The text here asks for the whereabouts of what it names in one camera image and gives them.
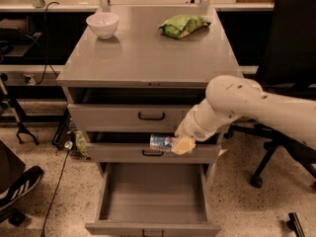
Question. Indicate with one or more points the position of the black white sneaker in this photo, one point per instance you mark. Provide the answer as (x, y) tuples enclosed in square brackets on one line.
[(21, 187)]

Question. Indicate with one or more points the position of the black object bottom right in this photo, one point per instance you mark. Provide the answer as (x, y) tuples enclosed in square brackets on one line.
[(294, 225)]

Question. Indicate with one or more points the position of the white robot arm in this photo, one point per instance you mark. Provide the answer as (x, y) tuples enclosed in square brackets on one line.
[(228, 98)]

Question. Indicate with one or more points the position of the grey drawer cabinet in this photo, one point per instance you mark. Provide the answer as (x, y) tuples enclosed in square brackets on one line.
[(139, 65)]

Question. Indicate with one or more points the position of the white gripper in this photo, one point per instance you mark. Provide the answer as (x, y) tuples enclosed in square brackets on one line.
[(195, 127)]

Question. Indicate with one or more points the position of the grey open bottom drawer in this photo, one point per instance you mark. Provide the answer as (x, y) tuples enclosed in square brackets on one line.
[(153, 200)]

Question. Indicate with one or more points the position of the black stand leg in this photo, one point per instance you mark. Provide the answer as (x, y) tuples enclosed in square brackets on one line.
[(16, 110)]

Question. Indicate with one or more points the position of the black office chair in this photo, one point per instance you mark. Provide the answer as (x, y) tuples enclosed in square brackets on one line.
[(289, 58)]

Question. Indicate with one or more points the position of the grey top drawer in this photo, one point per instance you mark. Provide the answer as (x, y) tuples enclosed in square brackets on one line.
[(128, 118)]

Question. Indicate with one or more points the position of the green chip bag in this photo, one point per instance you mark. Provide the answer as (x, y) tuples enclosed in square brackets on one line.
[(181, 26)]

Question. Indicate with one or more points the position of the white bowl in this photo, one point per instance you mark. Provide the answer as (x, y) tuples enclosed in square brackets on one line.
[(103, 24)]

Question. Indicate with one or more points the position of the grey middle drawer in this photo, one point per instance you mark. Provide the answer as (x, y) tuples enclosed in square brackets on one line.
[(142, 153)]

